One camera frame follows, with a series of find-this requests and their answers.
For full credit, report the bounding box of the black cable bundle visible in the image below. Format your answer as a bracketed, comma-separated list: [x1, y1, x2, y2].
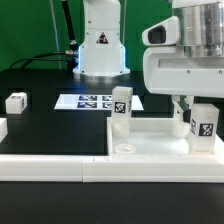
[8, 0, 80, 70]

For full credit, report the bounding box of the white thin pole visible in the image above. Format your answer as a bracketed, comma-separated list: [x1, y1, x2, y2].
[49, 0, 63, 70]

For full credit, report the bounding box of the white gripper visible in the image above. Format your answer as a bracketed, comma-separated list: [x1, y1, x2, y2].
[143, 46, 224, 122]

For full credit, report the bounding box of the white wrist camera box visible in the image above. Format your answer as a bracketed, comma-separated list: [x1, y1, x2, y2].
[142, 16, 180, 46]

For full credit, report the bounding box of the white square table top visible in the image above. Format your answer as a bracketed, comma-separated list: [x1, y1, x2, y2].
[106, 116, 224, 157]

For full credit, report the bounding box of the white sheet with AprilTags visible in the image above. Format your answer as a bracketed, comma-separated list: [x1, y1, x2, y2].
[53, 93, 145, 111]

